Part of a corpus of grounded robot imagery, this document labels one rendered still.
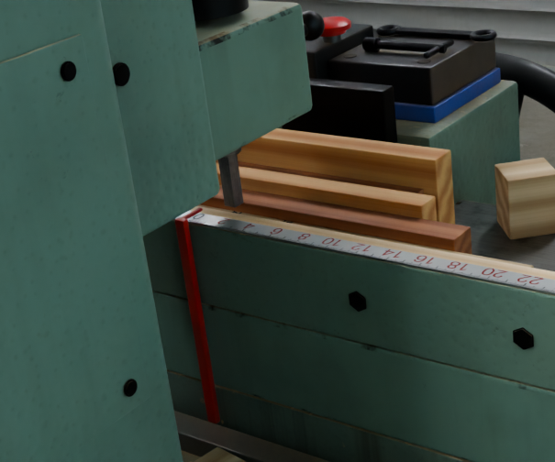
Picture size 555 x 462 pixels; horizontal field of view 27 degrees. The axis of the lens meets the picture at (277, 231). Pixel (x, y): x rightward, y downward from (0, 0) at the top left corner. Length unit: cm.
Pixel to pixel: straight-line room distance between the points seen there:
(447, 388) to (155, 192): 19
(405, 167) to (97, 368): 29
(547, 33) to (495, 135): 317
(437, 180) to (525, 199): 7
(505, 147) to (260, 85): 26
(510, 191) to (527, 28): 332
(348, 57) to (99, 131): 39
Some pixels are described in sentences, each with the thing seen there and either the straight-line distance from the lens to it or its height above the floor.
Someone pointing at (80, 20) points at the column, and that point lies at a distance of 47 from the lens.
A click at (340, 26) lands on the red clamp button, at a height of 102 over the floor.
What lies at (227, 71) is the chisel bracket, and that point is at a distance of 66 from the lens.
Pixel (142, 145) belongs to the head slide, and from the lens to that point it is 56.
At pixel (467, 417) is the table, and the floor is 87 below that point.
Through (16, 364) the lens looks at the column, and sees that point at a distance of 47.
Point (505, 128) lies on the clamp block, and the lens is 88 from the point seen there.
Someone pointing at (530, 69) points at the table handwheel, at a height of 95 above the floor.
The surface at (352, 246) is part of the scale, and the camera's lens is 64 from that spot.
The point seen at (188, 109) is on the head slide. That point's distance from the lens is 58.
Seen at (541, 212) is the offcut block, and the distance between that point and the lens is 77.
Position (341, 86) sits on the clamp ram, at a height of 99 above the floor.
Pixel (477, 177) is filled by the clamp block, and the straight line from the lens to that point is 85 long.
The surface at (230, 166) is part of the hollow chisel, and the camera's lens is 72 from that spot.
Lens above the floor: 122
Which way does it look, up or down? 23 degrees down
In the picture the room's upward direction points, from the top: 7 degrees counter-clockwise
